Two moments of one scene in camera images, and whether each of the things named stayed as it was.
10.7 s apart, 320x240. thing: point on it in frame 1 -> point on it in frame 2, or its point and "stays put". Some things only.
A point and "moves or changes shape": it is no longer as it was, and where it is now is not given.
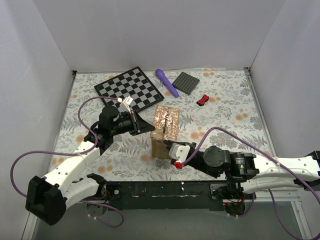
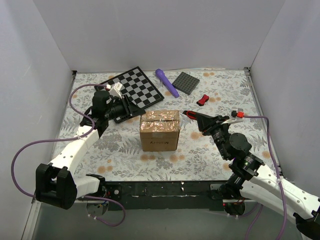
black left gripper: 136,122 -> 126,108
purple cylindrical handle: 160,74 stays put
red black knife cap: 202,101 stays put
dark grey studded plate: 186,83 stays put
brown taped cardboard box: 166,119 moves or changes shape
